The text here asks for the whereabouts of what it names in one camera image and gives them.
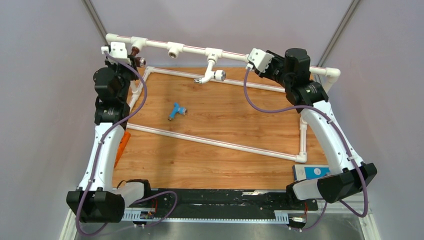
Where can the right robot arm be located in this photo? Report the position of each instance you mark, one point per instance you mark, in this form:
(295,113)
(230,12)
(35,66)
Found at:
(349,174)

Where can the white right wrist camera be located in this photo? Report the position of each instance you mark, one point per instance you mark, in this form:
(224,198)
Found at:
(258,60)

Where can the white water faucet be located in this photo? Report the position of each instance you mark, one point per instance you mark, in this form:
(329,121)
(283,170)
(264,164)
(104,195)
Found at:
(219,75)

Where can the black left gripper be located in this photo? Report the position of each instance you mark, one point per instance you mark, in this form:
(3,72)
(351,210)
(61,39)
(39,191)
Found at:
(135,76)

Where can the blue white box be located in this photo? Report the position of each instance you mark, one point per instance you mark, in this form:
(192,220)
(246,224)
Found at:
(309,171)

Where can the blue water faucet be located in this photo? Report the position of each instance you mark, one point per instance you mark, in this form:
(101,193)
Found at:
(177,109)

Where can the brown water faucet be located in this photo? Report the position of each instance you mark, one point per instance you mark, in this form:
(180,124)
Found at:
(139,61)

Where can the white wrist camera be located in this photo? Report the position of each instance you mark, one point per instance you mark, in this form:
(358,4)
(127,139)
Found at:
(258,60)
(117,50)

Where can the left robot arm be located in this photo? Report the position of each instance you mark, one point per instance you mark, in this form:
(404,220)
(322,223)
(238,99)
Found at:
(95,200)

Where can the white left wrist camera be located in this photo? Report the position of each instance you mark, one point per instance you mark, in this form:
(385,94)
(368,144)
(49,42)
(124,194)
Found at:
(117,50)

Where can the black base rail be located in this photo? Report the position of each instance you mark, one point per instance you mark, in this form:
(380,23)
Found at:
(238,204)

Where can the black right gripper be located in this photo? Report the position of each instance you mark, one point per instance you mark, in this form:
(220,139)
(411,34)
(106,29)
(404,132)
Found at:
(264,75)

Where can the white PVC pipe frame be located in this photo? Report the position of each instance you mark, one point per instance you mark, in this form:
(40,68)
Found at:
(174,49)

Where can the orange razor package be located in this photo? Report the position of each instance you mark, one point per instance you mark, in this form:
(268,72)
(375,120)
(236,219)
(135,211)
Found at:
(121,148)

